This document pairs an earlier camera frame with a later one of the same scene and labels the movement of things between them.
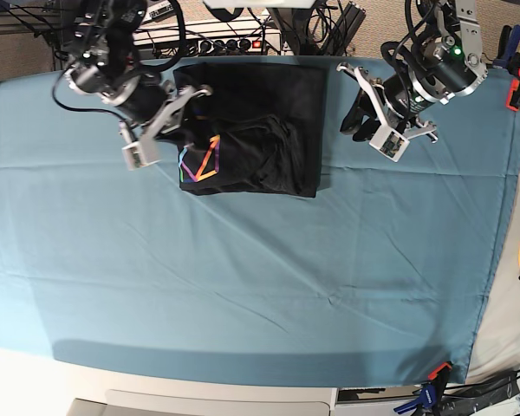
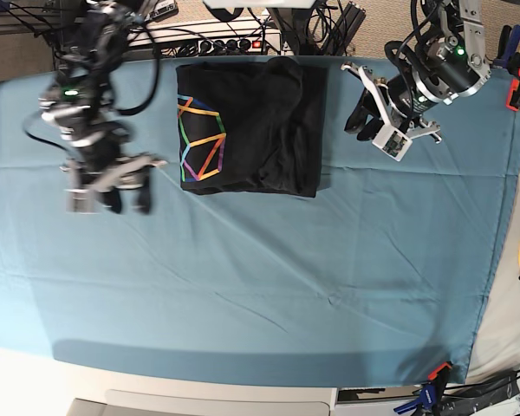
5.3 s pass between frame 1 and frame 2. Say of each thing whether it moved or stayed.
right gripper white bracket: moved
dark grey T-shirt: stayed
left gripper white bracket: stayed
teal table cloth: stayed
